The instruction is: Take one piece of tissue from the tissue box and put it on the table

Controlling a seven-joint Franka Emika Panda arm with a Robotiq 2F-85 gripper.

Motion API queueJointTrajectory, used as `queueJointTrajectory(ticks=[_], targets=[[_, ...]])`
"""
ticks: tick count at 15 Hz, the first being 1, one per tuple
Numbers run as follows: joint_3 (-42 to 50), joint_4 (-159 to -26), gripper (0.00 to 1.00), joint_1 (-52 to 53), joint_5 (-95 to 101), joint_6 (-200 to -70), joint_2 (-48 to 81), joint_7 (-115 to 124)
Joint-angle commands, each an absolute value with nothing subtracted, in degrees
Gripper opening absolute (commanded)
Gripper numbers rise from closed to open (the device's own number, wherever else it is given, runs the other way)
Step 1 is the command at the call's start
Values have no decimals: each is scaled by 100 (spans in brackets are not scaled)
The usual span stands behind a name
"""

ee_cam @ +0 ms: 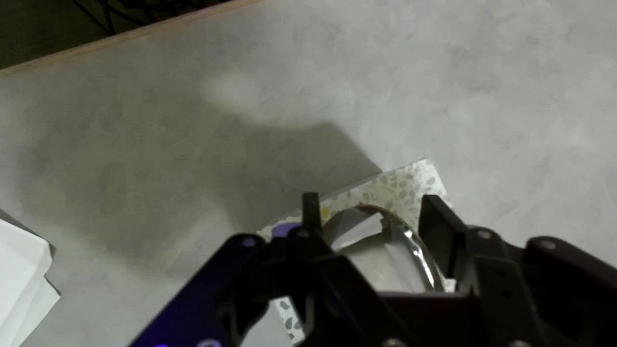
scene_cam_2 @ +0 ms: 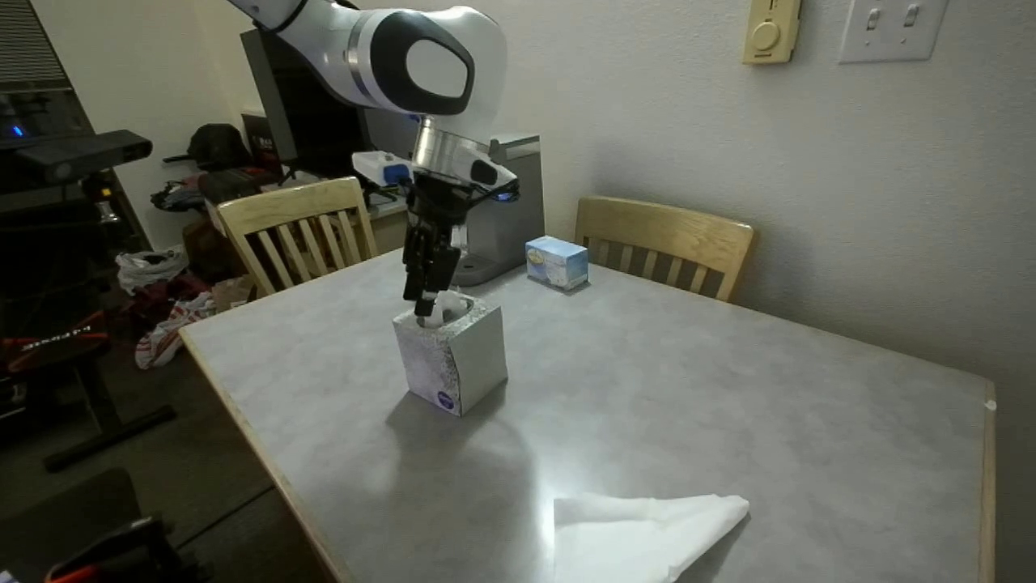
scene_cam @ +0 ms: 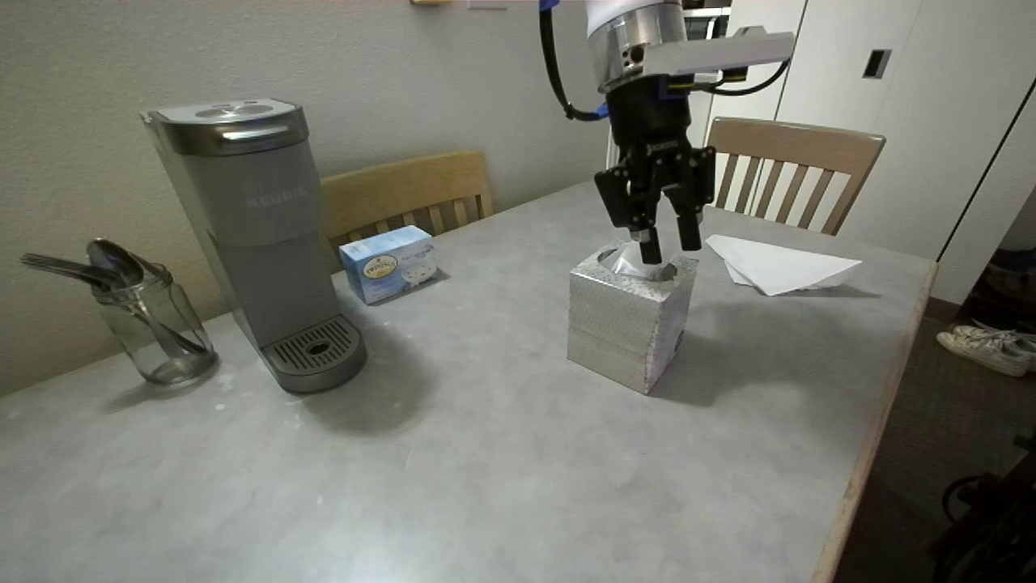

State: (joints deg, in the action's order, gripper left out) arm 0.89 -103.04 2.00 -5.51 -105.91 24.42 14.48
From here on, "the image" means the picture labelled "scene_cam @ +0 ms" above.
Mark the white tissue sheet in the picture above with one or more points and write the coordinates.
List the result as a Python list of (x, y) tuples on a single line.
[(634, 264)]

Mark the wooden slat-back chair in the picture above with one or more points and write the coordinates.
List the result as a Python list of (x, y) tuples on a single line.
[(799, 148), (406, 188)]

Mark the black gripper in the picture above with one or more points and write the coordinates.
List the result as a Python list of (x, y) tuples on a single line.
[(649, 124)]

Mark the black object on floor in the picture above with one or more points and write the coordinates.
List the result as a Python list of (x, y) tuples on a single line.
[(993, 521)]

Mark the clear glass jar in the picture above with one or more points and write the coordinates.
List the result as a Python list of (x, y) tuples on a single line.
[(156, 329)]

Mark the small light blue box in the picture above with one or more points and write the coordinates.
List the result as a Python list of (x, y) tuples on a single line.
[(387, 264)]

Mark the grey wrist camera bar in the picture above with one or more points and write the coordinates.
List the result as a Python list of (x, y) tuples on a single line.
[(732, 51)]

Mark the pair of white shoes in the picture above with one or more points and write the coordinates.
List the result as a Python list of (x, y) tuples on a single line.
[(988, 350)]

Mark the folded white tissue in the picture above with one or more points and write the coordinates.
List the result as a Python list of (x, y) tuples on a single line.
[(781, 264)]

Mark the grey single-serve coffee maker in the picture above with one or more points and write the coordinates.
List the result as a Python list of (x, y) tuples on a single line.
[(263, 229)]

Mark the white patterned cube tissue box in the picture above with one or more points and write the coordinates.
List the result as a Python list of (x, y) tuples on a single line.
[(627, 329)]

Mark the white door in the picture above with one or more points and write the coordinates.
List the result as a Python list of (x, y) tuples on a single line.
[(917, 119)]

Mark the silver Franka robot arm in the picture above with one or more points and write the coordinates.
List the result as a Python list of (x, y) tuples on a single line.
[(634, 37)]

